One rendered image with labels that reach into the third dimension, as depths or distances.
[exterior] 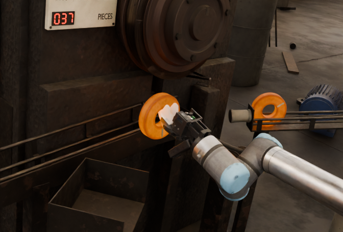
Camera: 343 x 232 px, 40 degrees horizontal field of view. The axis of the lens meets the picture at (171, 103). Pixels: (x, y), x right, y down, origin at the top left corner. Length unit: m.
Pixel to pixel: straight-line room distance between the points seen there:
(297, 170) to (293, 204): 1.49
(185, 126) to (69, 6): 0.53
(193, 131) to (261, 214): 1.33
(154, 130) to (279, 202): 1.44
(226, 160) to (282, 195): 1.58
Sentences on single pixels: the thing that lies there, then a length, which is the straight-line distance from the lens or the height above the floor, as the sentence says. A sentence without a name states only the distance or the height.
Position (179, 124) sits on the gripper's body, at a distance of 1.45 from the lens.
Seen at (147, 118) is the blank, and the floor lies 0.84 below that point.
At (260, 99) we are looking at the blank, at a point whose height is 0.76.
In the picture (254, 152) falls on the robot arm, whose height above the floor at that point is 0.80.
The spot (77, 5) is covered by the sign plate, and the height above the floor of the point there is 1.14.
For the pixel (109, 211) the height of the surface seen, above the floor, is 0.60.
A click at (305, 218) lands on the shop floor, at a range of 2.78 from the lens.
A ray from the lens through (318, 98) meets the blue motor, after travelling 3.72.
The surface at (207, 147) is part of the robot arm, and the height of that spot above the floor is 0.83.
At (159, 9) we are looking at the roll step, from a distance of 1.55.
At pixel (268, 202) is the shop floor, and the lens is 2.81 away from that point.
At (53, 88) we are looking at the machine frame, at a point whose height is 0.87.
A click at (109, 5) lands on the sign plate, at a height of 1.13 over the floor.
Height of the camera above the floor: 1.45
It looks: 22 degrees down
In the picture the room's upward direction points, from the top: 9 degrees clockwise
